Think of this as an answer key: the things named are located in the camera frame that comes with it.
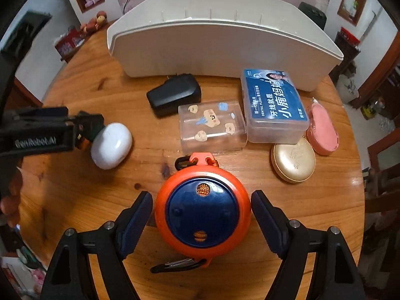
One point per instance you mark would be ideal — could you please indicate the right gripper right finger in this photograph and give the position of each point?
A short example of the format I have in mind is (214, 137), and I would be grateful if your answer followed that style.
(271, 221)

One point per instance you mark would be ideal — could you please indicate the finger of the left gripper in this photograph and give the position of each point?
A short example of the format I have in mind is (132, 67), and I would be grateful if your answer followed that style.
(88, 126)
(37, 114)

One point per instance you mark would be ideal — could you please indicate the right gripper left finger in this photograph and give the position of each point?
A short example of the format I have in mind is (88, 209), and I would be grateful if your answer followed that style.
(132, 221)

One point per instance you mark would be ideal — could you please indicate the white oval case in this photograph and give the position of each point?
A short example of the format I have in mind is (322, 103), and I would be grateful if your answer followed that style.
(111, 146)

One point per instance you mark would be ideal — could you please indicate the gold round compact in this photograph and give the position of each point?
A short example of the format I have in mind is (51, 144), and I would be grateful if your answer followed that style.
(293, 163)

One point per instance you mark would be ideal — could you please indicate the orange blue reel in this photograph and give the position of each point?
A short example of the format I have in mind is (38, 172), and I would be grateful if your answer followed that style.
(201, 211)

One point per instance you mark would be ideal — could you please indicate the pink oval case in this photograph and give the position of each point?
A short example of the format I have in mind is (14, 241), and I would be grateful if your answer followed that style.
(321, 132)

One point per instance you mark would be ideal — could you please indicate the clear sticker plastic box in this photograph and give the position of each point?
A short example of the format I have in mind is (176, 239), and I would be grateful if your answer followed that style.
(212, 127)

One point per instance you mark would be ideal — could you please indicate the person left hand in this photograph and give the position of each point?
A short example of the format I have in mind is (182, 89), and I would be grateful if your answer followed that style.
(10, 204)

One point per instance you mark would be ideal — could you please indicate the red snack bag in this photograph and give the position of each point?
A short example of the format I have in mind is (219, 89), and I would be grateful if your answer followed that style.
(68, 43)

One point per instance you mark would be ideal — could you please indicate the plush fruit toy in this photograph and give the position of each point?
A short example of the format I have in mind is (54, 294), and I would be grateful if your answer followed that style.
(94, 23)

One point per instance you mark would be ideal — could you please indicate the black charger adapter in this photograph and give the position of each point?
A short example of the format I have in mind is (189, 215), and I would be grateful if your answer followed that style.
(178, 90)

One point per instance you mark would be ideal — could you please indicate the wooden table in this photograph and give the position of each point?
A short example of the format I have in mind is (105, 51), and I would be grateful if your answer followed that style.
(71, 208)

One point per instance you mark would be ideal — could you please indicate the blue label floss box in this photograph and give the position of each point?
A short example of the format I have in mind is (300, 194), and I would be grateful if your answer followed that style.
(274, 111)

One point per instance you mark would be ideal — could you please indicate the white bucket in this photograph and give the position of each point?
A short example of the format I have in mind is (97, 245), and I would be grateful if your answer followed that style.
(346, 89)

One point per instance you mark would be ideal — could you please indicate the white plastic storage bin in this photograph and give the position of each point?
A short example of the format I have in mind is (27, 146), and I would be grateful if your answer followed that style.
(222, 38)

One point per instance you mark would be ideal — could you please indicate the dark stand red lid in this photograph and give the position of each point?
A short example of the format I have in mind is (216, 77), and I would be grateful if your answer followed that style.
(349, 46)

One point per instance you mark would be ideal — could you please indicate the black air fryer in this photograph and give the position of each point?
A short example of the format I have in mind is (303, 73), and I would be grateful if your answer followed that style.
(315, 14)

